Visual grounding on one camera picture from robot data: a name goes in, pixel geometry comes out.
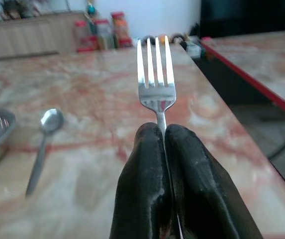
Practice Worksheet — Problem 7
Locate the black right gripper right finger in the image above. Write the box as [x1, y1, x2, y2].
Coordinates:
[165, 123, 264, 239]

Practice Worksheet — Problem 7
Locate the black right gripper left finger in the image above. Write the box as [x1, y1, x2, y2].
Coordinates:
[109, 122, 173, 239]

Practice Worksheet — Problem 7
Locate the wooden cabinet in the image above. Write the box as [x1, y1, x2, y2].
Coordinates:
[0, 11, 88, 62]

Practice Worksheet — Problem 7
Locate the silver metal spoon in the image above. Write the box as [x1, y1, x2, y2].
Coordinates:
[25, 108, 65, 197]

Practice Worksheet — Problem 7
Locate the silver metal fork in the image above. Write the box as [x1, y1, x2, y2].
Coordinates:
[136, 35, 177, 239]

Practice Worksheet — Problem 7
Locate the white box with clutter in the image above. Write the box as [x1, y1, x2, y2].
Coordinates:
[182, 37, 207, 59]

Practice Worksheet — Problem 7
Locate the small teal figurine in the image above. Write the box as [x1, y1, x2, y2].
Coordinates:
[86, 1, 96, 18]

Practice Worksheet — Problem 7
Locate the black television screen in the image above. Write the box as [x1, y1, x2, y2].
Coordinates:
[199, 0, 285, 38]

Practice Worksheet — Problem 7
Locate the red-lidded clear plastic jar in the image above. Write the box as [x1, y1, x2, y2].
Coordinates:
[74, 20, 98, 53]

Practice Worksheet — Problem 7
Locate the marble table with red edge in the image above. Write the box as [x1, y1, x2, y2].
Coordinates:
[200, 29, 285, 122]

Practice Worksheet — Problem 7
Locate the clear jar with grains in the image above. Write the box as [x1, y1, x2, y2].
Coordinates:
[95, 18, 115, 50]

